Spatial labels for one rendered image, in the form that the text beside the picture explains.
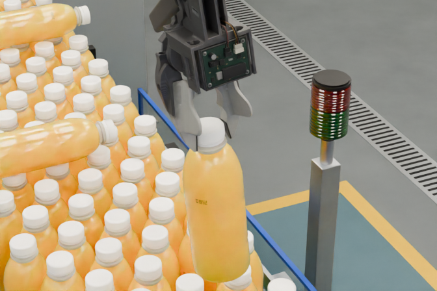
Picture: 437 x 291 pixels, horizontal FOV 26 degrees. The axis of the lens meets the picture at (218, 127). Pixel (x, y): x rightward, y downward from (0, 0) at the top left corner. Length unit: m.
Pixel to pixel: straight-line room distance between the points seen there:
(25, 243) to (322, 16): 3.62
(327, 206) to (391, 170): 2.03
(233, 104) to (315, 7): 3.95
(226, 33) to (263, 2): 4.08
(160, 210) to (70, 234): 0.14
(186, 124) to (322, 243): 0.69
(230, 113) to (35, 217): 0.49
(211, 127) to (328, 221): 0.62
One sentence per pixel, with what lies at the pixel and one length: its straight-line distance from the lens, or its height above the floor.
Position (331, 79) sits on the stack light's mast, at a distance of 1.52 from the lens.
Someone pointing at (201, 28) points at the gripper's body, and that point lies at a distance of 0.96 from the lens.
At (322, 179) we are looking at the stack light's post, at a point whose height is 1.08.
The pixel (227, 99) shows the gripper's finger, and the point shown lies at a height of 1.44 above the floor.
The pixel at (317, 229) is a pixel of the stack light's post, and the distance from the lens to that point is 1.66.
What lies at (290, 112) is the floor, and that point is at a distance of 3.99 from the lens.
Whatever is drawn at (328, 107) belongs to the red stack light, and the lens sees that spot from 1.52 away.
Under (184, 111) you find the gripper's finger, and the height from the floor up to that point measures 1.45.
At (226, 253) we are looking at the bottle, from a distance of 1.15.
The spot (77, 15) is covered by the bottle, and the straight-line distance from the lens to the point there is 2.02.
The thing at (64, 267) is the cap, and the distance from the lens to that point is 1.37.
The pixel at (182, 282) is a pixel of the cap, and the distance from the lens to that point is 1.33.
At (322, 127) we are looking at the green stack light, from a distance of 1.54.
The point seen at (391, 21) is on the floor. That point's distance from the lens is 4.89.
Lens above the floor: 1.96
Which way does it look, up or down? 30 degrees down
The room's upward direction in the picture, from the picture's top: straight up
